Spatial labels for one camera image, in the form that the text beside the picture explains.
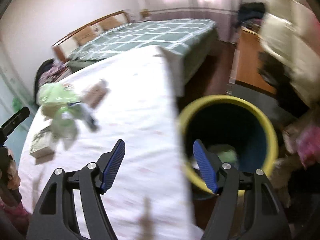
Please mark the brown pillow right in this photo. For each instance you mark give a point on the brown pillow right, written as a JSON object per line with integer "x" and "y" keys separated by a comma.
{"x": 110, "y": 23}

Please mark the person left hand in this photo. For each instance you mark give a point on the person left hand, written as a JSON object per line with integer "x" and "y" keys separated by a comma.
{"x": 10, "y": 180}

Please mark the pink floral garment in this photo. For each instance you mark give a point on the pink floral garment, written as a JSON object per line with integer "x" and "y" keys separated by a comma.
{"x": 304, "y": 141}

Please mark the bed with green quilt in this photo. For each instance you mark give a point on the bed with green quilt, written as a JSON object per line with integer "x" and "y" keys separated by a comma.
{"x": 186, "y": 43}

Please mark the white pill bottle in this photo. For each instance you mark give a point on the white pill bottle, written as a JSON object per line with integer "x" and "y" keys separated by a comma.
{"x": 95, "y": 94}

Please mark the wooden headboard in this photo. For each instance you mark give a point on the wooden headboard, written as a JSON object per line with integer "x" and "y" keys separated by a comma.
{"x": 66, "y": 45}

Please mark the pile of dark clothes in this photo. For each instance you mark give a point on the pile of dark clothes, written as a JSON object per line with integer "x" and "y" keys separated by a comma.
{"x": 248, "y": 11}

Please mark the cream puffer jacket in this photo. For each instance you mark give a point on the cream puffer jacket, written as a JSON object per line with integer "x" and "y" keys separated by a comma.
{"x": 290, "y": 33}

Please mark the brown pillow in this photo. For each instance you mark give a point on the brown pillow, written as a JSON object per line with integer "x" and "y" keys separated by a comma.
{"x": 87, "y": 34}
{"x": 110, "y": 23}

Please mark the printed paper box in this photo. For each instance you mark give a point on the printed paper box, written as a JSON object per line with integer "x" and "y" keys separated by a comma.
{"x": 43, "y": 143}

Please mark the green plastic bottle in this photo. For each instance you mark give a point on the green plastic bottle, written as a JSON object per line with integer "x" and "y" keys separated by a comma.
{"x": 225, "y": 153}

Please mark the wooden top desk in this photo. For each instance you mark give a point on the wooden top desk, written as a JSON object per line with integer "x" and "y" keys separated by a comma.
{"x": 246, "y": 63}

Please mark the white dotted table cloth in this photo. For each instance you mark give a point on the white dotted table cloth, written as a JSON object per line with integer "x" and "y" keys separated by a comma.
{"x": 150, "y": 197}

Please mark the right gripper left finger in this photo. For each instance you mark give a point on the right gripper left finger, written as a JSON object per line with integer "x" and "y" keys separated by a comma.
{"x": 54, "y": 216}

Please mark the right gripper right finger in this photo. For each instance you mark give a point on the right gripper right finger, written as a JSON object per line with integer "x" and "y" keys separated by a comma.
{"x": 247, "y": 206}

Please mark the brown pillow left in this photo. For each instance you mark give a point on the brown pillow left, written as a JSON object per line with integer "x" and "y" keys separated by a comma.
{"x": 87, "y": 34}

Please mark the yellow rimmed trash bin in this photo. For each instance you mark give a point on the yellow rimmed trash bin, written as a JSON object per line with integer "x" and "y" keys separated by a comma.
{"x": 224, "y": 120}

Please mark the clothes on nightstand chair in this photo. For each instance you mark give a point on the clothes on nightstand chair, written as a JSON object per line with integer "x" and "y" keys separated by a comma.
{"x": 49, "y": 72}

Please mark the pink white curtains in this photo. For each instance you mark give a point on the pink white curtains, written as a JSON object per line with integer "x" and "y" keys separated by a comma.
{"x": 222, "y": 12}

